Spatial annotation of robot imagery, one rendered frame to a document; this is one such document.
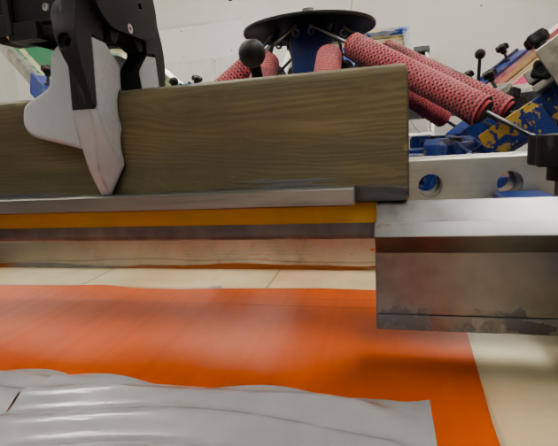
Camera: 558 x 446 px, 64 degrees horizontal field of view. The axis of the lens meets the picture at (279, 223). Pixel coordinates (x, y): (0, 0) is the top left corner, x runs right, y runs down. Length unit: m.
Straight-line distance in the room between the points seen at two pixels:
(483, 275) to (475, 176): 0.24
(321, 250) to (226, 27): 4.38
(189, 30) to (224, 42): 0.38
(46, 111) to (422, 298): 0.24
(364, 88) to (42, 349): 0.24
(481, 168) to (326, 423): 0.31
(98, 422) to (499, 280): 0.18
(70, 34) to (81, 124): 0.05
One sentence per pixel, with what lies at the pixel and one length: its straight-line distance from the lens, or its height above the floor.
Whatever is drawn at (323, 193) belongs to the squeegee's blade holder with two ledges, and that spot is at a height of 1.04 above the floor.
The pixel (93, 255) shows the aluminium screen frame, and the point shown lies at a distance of 0.47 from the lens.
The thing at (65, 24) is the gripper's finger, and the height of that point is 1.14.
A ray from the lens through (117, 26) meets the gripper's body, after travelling 0.31.
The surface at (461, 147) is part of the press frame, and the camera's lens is 0.85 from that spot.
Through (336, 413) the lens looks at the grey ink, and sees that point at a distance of 0.19.
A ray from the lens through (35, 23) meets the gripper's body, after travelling 0.32.
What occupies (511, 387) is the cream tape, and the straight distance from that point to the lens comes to 0.23.
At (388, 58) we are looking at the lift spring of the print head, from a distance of 0.88.
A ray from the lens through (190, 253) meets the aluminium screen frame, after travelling 0.42.
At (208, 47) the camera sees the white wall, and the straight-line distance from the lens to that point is 4.74.
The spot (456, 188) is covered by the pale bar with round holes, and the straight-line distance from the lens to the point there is 0.44.
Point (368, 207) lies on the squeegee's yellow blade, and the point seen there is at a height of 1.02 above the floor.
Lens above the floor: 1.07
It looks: 11 degrees down
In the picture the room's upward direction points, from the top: 4 degrees counter-clockwise
